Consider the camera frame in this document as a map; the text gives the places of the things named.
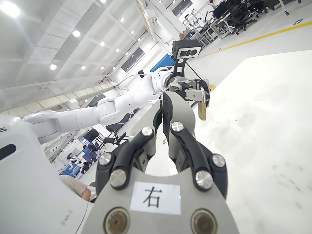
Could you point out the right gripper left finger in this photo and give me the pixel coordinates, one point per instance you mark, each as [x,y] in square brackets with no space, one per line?
[129,144]

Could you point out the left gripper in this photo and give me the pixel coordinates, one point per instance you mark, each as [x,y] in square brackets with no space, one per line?
[176,85]

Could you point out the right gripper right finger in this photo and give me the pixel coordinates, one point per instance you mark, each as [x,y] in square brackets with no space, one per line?
[182,120]

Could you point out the brass padlock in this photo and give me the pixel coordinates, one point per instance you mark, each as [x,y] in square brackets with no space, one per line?
[202,112]

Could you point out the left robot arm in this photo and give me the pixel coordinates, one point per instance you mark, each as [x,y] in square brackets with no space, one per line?
[85,115]

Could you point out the dark monitor screen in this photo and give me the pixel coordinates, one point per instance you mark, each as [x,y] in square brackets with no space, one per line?
[91,136]

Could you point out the person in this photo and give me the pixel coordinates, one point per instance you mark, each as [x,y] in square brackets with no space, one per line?
[90,153]
[78,187]

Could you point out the blue partition panel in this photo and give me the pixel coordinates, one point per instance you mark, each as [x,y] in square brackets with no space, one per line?
[162,63]

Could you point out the robot body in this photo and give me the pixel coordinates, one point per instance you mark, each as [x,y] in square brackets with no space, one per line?
[31,183]

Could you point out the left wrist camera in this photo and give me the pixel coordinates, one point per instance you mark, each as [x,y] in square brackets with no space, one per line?
[187,52]

